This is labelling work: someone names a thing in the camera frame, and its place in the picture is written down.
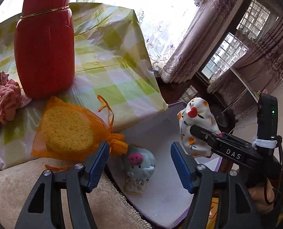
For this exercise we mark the pink figurine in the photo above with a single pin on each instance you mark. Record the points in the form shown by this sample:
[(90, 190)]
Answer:
[(265, 91)]

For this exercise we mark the person's right hand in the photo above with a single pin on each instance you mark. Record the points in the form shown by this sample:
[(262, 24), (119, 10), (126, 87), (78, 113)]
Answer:
[(259, 195)]

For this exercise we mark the metal floor lamp stand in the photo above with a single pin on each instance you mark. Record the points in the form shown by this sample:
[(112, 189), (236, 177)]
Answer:
[(222, 119)]

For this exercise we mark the white wall shelf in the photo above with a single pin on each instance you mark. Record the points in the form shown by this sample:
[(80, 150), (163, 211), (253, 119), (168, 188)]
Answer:
[(241, 78)]

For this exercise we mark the mauve patterned curtain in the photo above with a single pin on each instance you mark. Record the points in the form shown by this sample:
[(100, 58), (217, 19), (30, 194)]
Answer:
[(270, 50), (203, 33)]

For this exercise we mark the grey plush toy pink nose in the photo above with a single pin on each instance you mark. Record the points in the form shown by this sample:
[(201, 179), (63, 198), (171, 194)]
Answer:
[(139, 164)]

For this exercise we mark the white lace curtain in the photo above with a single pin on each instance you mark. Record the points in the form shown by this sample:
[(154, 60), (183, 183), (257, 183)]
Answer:
[(160, 16)]

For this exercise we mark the floral bow scrunchie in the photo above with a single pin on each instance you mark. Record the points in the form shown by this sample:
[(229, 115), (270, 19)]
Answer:
[(3, 77)]

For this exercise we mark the green checked plastic tablecloth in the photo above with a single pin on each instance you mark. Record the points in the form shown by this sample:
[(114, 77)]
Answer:
[(112, 59)]

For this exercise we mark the red thermos bottle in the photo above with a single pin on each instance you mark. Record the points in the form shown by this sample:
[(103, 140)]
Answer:
[(43, 52)]

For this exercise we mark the purple storage box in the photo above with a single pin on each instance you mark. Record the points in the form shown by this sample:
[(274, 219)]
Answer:
[(163, 133)]

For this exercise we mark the orange mesh bag with sponge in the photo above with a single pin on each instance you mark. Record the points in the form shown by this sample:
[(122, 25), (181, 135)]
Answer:
[(67, 131)]

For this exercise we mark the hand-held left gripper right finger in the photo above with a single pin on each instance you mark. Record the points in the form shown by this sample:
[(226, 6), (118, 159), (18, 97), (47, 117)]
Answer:
[(181, 169)]

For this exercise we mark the dark framed window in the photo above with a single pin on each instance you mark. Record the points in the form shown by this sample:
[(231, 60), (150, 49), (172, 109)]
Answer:
[(227, 50)]

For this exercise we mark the yellow printed package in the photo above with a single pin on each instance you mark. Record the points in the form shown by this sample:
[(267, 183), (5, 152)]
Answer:
[(213, 207)]

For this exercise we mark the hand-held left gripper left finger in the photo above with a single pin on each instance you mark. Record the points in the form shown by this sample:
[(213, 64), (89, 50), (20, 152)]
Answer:
[(98, 164)]

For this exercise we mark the white fruit print cloth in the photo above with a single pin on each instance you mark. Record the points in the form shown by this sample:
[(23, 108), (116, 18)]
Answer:
[(198, 109)]

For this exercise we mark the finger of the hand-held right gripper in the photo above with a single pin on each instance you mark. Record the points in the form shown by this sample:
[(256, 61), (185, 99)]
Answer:
[(202, 133)]

